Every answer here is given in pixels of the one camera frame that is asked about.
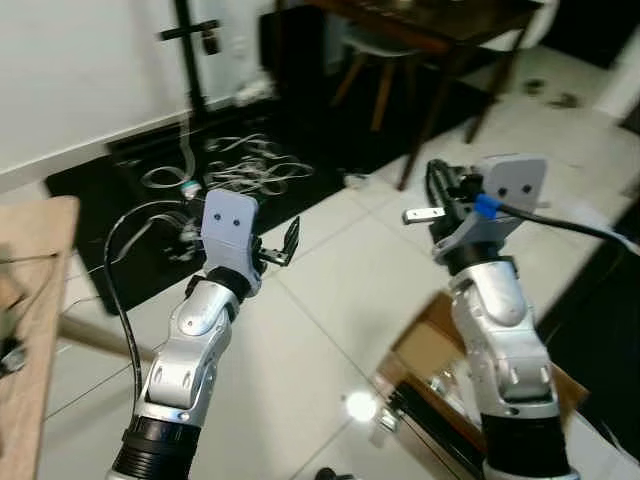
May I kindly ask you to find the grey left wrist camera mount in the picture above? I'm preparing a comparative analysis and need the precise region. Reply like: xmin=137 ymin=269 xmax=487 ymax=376
xmin=199 ymin=189 xmax=264 ymax=279

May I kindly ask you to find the black pole stand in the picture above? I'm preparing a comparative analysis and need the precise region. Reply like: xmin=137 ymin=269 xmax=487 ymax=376
xmin=157 ymin=0 xmax=224 ymax=123

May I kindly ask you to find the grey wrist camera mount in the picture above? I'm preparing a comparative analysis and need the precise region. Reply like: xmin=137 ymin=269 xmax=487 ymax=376
xmin=432 ymin=154 xmax=550 ymax=264
xmin=199 ymin=189 xmax=264 ymax=279

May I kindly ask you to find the brown cardboard box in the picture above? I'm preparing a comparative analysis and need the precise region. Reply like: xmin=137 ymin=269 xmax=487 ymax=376
xmin=374 ymin=289 xmax=591 ymax=473

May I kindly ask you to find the black furniture block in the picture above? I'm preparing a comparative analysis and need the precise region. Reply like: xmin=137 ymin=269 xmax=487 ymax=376
xmin=533 ymin=198 xmax=640 ymax=463

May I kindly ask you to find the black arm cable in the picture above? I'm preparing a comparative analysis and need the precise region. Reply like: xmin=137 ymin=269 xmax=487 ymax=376
xmin=494 ymin=200 xmax=640 ymax=248
xmin=102 ymin=199 xmax=203 ymax=403

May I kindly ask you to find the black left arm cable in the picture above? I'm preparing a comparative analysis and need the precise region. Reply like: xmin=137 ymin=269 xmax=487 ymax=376
xmin=102 ymin=199 xmax=203 ymax=403

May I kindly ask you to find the black robot foot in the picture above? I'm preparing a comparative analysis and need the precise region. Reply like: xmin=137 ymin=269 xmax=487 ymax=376
xmin=314 ymin=466 xmax=358 ymax=480

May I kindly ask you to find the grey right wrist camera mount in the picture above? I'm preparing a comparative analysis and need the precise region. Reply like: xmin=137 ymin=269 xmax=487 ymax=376
xmin=432 ymin=154 xmax=550 ymax=264

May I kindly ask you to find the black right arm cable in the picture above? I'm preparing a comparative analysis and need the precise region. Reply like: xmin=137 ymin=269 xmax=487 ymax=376
xmin=494 ymin=200 xmax=640 ymax=248

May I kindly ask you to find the light wooden table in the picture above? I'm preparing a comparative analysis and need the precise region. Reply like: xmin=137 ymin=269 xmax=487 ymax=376
xmin=0 ymin=195 xmax=80 ymax=480

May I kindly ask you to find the dark wooden table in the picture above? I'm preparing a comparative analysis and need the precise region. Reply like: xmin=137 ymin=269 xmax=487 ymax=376
xmin=298 ymin=0 xmax=548 ymax=193

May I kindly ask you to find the larger dark floor scrap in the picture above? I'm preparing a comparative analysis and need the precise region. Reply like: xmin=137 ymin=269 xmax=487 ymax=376
xmin=549 ymin=91 xmax=583 ymax=111

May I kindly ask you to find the blue cable clip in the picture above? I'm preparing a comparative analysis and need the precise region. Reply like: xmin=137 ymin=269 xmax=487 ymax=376
xmin=474 ymin=194 xmax=500 ymax=220

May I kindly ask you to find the white chair with wooden legs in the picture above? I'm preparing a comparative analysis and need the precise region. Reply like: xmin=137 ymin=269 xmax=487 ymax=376
xmin=328 ymin=0 xmax=561 ymax=133

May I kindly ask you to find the tangled white cable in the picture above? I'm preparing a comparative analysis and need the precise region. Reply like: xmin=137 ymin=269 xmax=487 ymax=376
xmin=138 ymin=128 xmax=317 ymax=199

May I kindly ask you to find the black floor mat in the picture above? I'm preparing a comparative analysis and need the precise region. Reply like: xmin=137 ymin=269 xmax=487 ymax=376
xmin=44 ymin=72 xmax=483 ymax=313

